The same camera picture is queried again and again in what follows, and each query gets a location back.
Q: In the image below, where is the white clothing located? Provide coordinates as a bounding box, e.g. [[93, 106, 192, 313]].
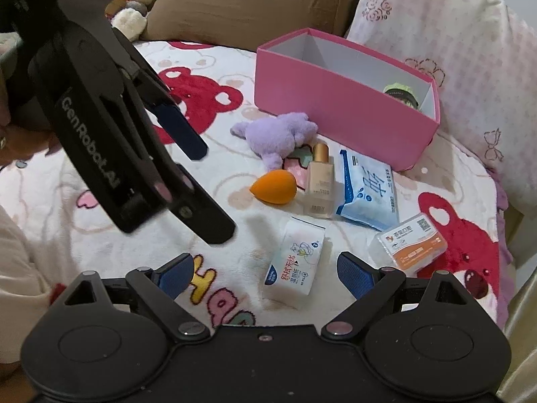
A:
[[0, 206, 63, 345]]

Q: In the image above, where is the printed bear blanket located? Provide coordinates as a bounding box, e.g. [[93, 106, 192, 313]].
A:
[[0, 38, 517, 403]]

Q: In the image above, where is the person's left hand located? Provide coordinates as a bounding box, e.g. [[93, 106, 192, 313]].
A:
[[0, 67, 12, 152]]

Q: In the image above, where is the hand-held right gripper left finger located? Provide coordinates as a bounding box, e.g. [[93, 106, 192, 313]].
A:
[[63, 253, 210, 341]]

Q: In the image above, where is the white tissue packet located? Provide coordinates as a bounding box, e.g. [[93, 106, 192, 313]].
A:
[[263, 216, 327, 297]]

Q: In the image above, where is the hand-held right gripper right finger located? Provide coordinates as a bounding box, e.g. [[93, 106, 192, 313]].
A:
[[321, 252, 470, 339]]

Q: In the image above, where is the brown pillow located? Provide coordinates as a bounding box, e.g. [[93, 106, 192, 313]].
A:
[[143, 0, 361, 45]]

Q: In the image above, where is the gold satin cloth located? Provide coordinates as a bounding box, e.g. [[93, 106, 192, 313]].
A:
[[503, 201, 537, 403]]

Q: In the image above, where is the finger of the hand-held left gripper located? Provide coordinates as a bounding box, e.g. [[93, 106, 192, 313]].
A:
[[152, 163, 236, 245], [111, 27, 209, 161]]

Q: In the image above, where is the blue wet wipes packet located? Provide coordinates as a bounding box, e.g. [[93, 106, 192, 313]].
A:
[[334, 149, 399, 231]]

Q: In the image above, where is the orange makeup sponge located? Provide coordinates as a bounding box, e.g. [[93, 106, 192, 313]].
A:
[[250, 171, 298, 206]]

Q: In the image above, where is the pink floral pillow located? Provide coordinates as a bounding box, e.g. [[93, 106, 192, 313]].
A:
[[346, 0, 537, 219]]

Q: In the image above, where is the foundation bottle with gold cap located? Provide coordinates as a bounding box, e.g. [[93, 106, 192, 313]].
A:
[[302, 143, 335, 219]]

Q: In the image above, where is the cream plush toy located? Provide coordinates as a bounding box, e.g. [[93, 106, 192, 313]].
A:
[[110, 6, 147, 43]]

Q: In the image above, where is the lilac bed sheet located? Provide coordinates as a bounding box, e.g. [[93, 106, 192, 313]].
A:
[[494, 171, 511, 261]]

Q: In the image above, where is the clear floss pick box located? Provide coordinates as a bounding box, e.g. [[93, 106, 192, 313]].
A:
[[368, 215, 447, 278]]

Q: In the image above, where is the pink cardboard box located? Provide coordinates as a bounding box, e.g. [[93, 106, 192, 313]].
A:
[[254, 28, 441, 171]]

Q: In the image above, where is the green yarn ball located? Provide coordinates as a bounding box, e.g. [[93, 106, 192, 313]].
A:
[[384, 83, 421, 112]]

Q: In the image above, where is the purple plush toy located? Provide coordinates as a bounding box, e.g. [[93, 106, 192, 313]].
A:
[[231, 112, 320, 171]]

